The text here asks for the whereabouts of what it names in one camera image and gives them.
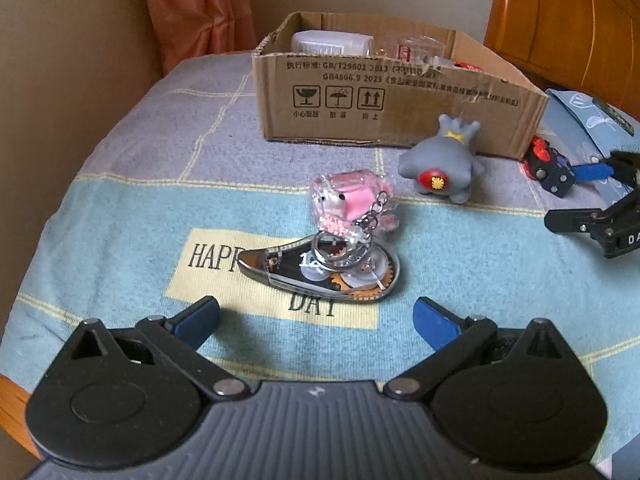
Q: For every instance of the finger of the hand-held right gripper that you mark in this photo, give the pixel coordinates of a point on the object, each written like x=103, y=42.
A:
x=570, y=220
x=592, y=171

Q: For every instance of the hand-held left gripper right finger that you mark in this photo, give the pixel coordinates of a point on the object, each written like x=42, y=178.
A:
x=435, y=325

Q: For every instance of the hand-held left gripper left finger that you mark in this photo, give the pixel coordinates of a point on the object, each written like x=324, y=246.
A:
x=200, y=317

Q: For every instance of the black fidget cube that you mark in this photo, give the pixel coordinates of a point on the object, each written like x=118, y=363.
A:
x=555, y=177

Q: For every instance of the black transparent correction tape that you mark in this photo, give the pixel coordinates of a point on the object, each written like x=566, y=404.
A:
x=280, y=265

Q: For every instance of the clear box with red label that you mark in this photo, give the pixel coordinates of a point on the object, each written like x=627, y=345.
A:
x=467, y=65

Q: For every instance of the brown cardboard box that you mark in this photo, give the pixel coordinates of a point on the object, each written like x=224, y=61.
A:
x=400, y=105

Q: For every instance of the clear jar with red label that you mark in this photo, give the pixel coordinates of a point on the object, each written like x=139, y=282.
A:
x=405, y=50

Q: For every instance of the white frosted plastic container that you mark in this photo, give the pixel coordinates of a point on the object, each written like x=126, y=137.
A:
x=325, y=42

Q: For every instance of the blue floral pillow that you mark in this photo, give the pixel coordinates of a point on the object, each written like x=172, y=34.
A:
x=585, y=125

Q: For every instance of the grey plush toy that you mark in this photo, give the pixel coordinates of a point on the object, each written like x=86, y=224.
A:
x=440, y=160

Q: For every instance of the wooden bed headboard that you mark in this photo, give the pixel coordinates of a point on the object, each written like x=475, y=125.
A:
x=560, y=20

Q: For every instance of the checkered table cloth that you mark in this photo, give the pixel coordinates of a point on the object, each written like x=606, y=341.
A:
x=150, y=160

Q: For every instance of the pink patterned curtain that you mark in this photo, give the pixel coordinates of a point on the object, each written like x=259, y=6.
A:
x=200, y=5

